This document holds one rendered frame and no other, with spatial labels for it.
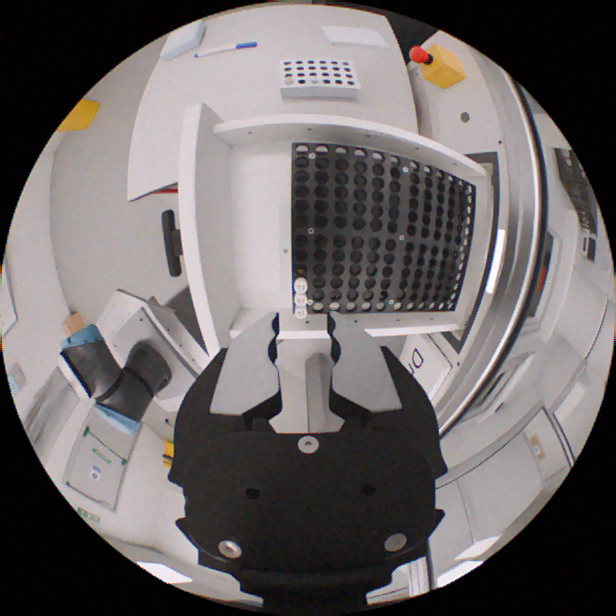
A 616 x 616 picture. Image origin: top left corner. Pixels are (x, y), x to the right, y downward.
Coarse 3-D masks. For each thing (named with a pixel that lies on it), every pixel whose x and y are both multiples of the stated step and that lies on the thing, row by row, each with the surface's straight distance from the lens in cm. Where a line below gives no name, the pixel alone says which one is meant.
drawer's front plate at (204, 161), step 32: (192, 128) 21; (192, 160) 19; (224, 160) 26; (192, 192) 18; (224, 192) 25; (192, 224) 18; (224, 224) 25; (192, 256) 19; (224, 256) 24; (192, 288) 20; (224, 288) 24; (224, 320) 24
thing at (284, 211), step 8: (280, 208) 24; (288, 208) 24; (280, 216) 24; (288, 216) 24; (280, 224) 24; (288, 224) 24; (280, 232) 24; (288, 232) 24; (280, 240) 24; (288, 240) 24; (280, 248) 25; (288, 248) 24; (280, 256) 25; (288, 256) 25; (280, 264) 25; (288, 264) 25; (288, 272) 25; (288, 280) 26; (288, 288) 26
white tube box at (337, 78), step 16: (288, 64) 42; (304, 64) 40; (320, 64) 41; (336, 64) 43; (352, 64) 42; (304, 80) 38; (320, 80) 38; (336, 80) 38; (352, 80) 39; (288, 96) 39; (304, 96) 39; (336, 96) 40; (352, 96) 40
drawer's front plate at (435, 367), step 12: (420, 336) 38; (420, 348) 38; (432, 348) 36; (408, 360) 42; (420, 360) 38; (432, 360) 35; (444, 360) 34; (420, 372) 39; (432, 372) 35; (444, 372) 34; (432, 384) 36; (432, 396) 38
